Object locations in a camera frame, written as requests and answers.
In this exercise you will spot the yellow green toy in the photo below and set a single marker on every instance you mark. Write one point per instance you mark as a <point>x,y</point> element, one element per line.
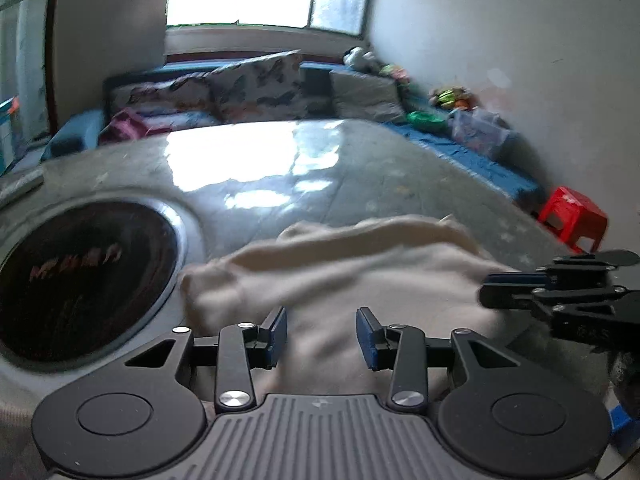
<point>450,96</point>

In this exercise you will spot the grey white plush toy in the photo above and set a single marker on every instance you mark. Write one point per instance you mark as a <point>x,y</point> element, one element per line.
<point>361,58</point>

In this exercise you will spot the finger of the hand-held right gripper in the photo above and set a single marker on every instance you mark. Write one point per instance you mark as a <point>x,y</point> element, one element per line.
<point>515,279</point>
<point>505,297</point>

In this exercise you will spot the green plastic toy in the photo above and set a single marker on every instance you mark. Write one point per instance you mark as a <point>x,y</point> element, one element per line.
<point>425,119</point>

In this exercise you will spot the blue plastic object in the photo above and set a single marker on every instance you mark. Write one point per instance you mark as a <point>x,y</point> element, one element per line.
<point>625,427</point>

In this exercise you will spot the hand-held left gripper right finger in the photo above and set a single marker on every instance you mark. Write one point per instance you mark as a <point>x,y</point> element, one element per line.
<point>367,340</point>

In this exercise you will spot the beige garment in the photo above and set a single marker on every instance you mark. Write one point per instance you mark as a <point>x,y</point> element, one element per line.
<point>375,270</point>

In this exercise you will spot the black round hotplate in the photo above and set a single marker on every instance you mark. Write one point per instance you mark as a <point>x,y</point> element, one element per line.
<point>85,280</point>

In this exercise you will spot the large butterfly print cushion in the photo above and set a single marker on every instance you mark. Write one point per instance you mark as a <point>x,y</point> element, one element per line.
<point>265,85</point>

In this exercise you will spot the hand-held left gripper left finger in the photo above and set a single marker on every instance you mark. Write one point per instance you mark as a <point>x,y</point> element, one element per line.
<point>276,340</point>

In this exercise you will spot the red plastic stool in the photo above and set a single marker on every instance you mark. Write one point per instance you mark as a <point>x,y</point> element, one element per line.
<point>575,210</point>

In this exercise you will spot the grey flat remote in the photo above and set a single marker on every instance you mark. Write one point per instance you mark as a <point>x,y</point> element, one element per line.
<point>20,186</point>

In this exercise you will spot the pink bag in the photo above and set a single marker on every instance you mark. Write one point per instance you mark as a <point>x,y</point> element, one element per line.
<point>124,126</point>

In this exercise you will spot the grey cushion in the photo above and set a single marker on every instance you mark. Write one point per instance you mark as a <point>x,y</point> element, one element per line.
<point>367,95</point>

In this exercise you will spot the low butterfly print cushion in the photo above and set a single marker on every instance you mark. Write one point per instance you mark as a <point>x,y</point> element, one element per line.
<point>160,92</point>

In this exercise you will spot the clear plastic storage box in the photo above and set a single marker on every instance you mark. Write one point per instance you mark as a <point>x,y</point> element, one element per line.
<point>477,132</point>

